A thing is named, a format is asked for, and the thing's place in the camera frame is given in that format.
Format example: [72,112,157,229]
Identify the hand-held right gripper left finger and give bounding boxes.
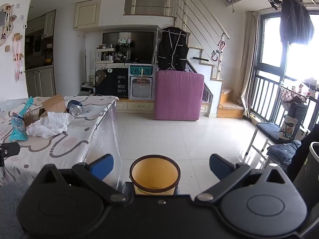
[37,154,130,205]

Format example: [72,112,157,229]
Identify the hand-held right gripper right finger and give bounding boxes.
[193,154,287,205]

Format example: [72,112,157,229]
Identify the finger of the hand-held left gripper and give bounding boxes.
[0,142,21,167]

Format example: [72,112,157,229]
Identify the clear plastic wrapper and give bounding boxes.
[9,97,33,141]

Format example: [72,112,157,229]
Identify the brownish plastic wrapper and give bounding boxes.
[23,107,48,127]

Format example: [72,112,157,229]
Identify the white plastic bag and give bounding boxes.
[26,112,74,138]

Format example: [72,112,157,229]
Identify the yellow bin with brown rim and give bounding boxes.
[129,155,181,196]

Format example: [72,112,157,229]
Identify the brown cardboard box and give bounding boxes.
[41,95,68,117]

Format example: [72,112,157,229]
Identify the crushed blue drink can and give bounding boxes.
[66,100,83,116]

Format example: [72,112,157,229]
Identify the patterned white tablecloth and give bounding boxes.
[0,96,117,187]

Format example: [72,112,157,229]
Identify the person's leg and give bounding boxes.
[0,182,29,239]

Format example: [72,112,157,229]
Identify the wooden stairs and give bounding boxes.
[187,46,246,119]

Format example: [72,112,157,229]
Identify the white chair with blue cushion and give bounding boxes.
[245,122,285,160]

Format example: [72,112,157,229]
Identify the blue folded jeans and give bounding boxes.
[267,139,302,166]

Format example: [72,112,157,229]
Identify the cream low cabinet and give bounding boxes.
[116,97,212,117]

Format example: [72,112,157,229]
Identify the kitchen base cabinet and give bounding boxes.
[25,67,55,97]

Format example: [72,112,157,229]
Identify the printed white cushion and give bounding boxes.
[278,116,298,140]

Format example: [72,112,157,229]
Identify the dark cloth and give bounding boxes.
[287,129,312,180]

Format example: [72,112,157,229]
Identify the black lettered sign board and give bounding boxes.
[95,67,129,97]

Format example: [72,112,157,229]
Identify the cardboard toy oven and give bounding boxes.
[128,64,156,101]

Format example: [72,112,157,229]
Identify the dark cylindrical bin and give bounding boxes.
[293,142,319,205]

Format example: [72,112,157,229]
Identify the black balcony railing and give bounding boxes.
[250,70,319,140]

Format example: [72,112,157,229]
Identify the balcony flower basket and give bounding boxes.
[279,77,319,105]

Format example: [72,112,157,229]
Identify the white organizer rack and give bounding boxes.
[95,47,116,64]

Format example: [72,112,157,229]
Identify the beige curtain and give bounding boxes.
[238,11,261,117]

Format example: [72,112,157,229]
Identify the black vest with white trim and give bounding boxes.
[157,26,189,71]

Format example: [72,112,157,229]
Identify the staircase railing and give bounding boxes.
[174,0,231,77]

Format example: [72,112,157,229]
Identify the black hanging garment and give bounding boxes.
[279,0,315,46]

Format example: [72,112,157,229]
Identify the pink hanging wall ornament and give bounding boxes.
[14,32,25,81]

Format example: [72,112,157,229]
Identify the wooden wall photo board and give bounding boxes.
[0,4,14,46]

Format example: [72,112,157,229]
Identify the cream wall cabinet door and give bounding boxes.
[73,0,101,30]

